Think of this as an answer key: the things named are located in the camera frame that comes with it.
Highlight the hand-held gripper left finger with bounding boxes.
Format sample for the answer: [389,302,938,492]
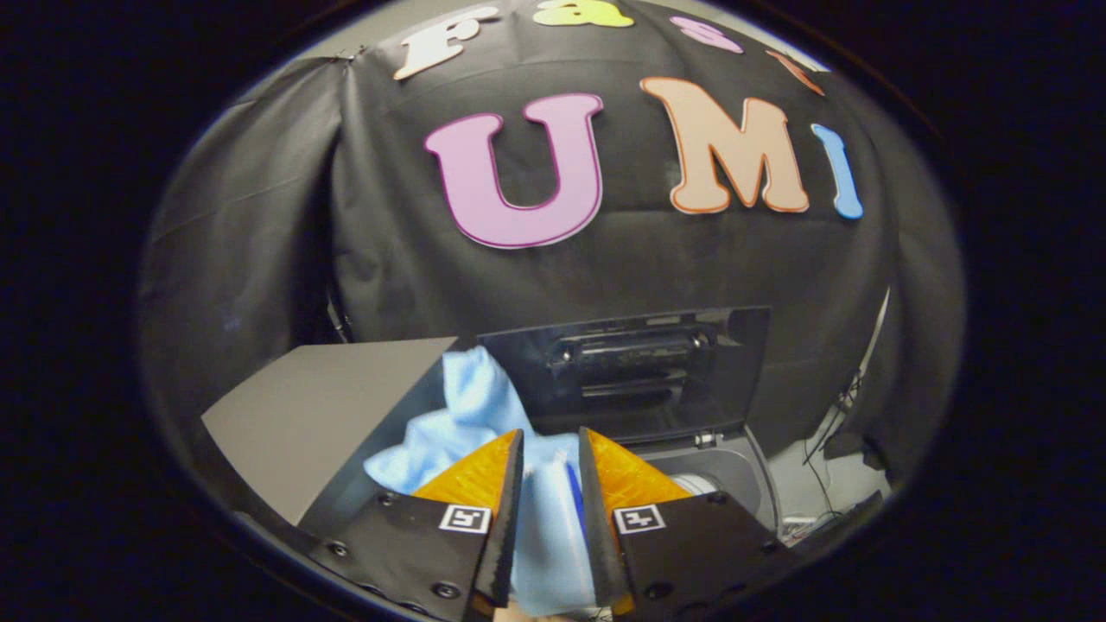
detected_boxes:
[298,428,525,622]

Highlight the black backdrop cloth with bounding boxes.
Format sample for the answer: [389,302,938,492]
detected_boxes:
[138,0,964,485]

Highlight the dark cabinet with beige door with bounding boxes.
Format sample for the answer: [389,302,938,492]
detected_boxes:
[200,337,459,530]

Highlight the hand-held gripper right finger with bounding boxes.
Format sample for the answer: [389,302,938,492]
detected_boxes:
[577,427,800,619]

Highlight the black light stand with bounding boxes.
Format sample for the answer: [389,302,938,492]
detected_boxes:
[804,288,891,467]

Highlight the light blue cloth garment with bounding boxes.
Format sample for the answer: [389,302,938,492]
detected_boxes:
[363,346,606,616]

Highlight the dark washing machine lid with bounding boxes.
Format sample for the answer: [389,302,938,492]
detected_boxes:
[477,307,772,446]

